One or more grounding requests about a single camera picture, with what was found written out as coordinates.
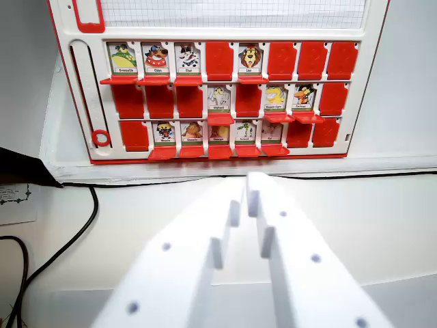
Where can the red board flap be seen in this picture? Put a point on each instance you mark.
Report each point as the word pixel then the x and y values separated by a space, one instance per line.
pixel 162 153
pixel 326 133
pixel 334 99
pixel 191 152
pixel 249 100
pixel 159 102
pixel 248 151
pixel 308 118
pixel 220 152
pixel 275 150
pixel 190 102
pixel 279 118
pixel 299 135
pixel 221 119

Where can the fly picture card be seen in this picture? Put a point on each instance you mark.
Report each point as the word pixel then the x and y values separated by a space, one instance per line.
pixel 164 131

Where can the owl picture card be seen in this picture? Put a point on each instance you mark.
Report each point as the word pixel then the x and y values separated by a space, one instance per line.
pixel 192 131

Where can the snail picture card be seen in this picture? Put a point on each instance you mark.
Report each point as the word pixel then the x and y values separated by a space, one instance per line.
pixel 219 134

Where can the rat picture card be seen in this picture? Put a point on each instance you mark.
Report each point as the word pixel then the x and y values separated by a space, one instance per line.
pixel 272 131

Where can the green creature picture card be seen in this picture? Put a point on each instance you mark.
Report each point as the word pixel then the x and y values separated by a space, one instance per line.
pixel 246 131

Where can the white printed paper card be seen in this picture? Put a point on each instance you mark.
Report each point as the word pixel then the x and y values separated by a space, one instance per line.
pixel 17 208

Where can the elephant picture card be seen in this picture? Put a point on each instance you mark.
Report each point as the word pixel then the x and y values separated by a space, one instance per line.
pixel 220 97

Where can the crow picture card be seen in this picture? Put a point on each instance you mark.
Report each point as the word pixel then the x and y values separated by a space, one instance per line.
pixel 304 95

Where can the tiger shark picture card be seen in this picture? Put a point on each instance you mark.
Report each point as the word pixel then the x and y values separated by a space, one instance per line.
pixel 275 96

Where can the black box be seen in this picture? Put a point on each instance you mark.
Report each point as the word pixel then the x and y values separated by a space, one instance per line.
pixel 20 167

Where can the red and white game board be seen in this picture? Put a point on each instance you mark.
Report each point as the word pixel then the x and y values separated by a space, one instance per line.
pixel 136 34

